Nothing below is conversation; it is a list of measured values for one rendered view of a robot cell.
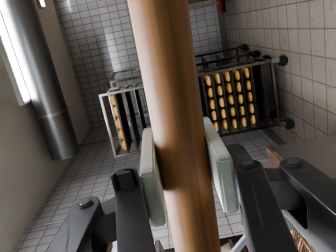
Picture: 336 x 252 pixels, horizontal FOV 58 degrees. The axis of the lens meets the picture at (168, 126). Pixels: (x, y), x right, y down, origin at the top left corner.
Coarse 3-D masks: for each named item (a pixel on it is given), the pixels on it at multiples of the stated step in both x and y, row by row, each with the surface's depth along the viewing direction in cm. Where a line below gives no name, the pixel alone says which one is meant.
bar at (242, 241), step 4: (288, 220) 122; (288, 224) 121; (292, 224) 121; (292, 228) 122; (244, 236) 124; (240, 240) 125; (244, 240) 124; (236, 244) 126; (240, 244) 124; (244, 244) 124; (232, 248) 127; (236, 248) 125; (240, 248) 125
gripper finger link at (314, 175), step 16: (288, 160) 13; (304, 160) 13; (288, 176) 12; (304, 176) 12; (320, 176) 12; (304, 192) 11; (320, 192) 11; (320, 208) 10; (304, 224) 12; (320, 224) 11; (320, 240) 11
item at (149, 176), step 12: (144, 132) 20; (144, 144) 18; (144, 156) 16; (156, 156) 18; (144, 168) 15; (156, 168) 16; (144, 180) 14; (156, 180) 14; (144, 192) 14; (156, 192) 14; (156, 204) 14; (156, 216) 15
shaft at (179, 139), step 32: (128, 0) 15; (160, 0) 14; (160, 32) 14; (160, 64) 15; (192, 64) 16; (160, 96) 15; (192, 96) 16; (160, 128) 16; (192, 128) 16; (160, 160) 17; (192, 160) 17; (192, 192) 17; (192, 224) 18
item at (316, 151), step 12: (288, 144) 199; (300, 144) 196; (312, 144) 193; (324, 144) 190; (276, 156) 186; (288, 156) 184; (300, 156) 181; (312, 156) 178; (324, 156) 176; (324, 168) 164
